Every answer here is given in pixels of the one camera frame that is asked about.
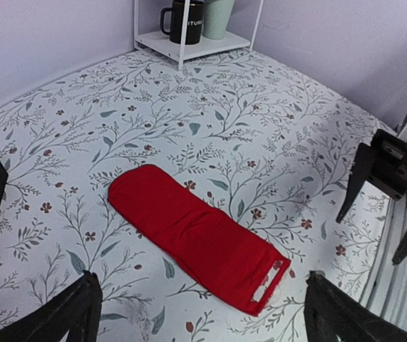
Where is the black mug with text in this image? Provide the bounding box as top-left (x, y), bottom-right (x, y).
top-left (160, 0), bottom-right (206, 46)

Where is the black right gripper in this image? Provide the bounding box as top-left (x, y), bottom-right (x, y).
top-left (336, 129), bottom-right (407, 264)

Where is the white metal shelf rack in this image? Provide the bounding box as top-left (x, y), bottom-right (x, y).
top-left (133, 0), bottom-right (264, 71)

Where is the mint green cup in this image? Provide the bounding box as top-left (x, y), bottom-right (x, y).
top-left (202, 0), bottom-right (235, 40)

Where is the aluminium table edge rail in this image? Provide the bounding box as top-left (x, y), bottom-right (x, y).
top-left (359, 196), bottom-right (407, 332)

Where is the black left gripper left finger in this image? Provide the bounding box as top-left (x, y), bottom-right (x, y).
top-left (0, 271), bottom-right (103, 341)

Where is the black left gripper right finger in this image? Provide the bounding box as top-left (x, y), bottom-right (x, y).
top-left (304, 271), bottom-right (407, 342)

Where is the red sock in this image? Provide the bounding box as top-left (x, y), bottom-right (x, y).
top-left (108, 165), bottom-right (291, 316)

